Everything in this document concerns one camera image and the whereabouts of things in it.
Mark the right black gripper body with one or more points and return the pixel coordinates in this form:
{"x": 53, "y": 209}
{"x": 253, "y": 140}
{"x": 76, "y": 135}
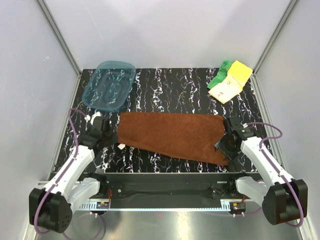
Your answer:
{"x": 229, "y": 149}

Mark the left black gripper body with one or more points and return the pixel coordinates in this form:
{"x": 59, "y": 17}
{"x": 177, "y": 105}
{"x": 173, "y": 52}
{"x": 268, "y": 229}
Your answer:
{"x": 107, "y": 136}

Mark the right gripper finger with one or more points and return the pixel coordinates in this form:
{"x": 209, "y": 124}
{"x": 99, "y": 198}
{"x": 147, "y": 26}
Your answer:
{"x": 227, "y": 160}
{"x": 220, "y": 146}

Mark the brown towel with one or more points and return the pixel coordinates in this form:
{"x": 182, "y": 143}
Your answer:
{"x": 177, "y": 135}

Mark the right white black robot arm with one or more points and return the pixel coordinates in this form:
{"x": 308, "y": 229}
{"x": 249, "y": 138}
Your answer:
{"x": 281, "y": 198}

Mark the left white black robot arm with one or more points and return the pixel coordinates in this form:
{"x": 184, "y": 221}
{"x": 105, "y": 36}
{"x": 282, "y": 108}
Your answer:
{"x": 51, "y": 208}

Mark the teal transparent plastic bin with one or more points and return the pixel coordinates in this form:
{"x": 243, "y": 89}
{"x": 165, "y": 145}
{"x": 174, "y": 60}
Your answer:
{"x": 109, "y": 86}

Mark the cream towel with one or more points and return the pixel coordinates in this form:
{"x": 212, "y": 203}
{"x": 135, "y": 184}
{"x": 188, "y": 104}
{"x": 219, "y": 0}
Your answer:
{"x": 226, "y": 90}

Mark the green towel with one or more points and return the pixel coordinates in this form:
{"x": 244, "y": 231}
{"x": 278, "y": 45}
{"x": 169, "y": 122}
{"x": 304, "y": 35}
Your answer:
{"x": 221, "y": 74}

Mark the yellow towel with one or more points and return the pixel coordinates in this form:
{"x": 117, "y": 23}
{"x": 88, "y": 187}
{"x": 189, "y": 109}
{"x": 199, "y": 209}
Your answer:
{"x": 240, "y": 72}

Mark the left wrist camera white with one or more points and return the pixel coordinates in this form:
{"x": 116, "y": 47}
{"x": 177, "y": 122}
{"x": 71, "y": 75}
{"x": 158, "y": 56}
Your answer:
{"x": 91, "y": 118}

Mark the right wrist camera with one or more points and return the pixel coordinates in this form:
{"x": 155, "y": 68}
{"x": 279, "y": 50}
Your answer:
{"x": 247, "y": 128}

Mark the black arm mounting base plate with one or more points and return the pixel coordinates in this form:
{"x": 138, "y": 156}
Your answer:
{"x": 132, "y": 186}

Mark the left aluminium frame post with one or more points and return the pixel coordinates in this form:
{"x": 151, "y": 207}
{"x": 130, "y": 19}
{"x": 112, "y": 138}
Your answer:
{"x": 58, "y": 35}

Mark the aluminium frame post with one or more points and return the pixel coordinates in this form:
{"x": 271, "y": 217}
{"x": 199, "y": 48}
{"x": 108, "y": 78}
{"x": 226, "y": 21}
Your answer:
{"x": 58, "y": 35}
{"x": 275, "y": 34}

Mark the aluminium frame rail front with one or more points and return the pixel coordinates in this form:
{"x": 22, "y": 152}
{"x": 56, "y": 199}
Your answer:
{"x": 171, "y": 203}

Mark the right aluminium frame post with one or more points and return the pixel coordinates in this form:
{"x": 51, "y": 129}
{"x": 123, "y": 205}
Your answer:
{"x": 275, "y": 34}

